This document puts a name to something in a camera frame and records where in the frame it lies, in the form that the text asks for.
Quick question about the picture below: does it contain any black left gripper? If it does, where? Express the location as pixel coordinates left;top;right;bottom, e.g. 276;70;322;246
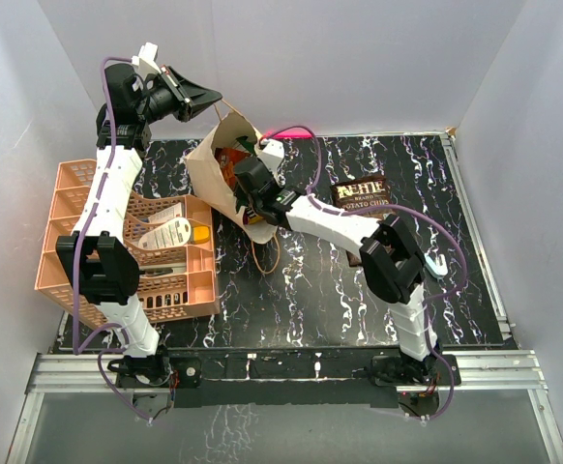
134;67;222;126

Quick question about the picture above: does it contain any brown paper bag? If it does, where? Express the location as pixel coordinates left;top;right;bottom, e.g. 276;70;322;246
185;106;279;246

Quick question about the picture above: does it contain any brown kettle chips bag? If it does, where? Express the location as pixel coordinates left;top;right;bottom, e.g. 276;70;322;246
328;176;393;268

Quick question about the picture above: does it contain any small white blue clip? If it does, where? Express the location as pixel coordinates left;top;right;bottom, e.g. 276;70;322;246
425;253;448;280

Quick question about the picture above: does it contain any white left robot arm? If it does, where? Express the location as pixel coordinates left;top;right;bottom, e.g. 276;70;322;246
56;57;222;387

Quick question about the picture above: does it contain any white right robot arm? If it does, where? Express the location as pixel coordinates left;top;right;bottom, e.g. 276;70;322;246
233;157;440;388

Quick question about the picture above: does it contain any green yellow snack packet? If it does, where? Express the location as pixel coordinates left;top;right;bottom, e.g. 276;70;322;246
231;135;255;159

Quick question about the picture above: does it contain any white tube with label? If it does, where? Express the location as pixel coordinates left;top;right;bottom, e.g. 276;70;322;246
137;217;193;250

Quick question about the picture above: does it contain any yellow bottle cap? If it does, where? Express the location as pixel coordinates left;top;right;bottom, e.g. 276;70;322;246
191;225;211;245

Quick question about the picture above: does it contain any orange plastic organizer basket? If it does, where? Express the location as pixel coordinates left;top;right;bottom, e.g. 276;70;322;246
35;159;220;323

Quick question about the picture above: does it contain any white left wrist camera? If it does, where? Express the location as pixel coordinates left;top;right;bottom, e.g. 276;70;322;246
131;42;162;79

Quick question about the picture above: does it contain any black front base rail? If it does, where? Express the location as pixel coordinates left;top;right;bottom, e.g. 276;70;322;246
169;347;404;409

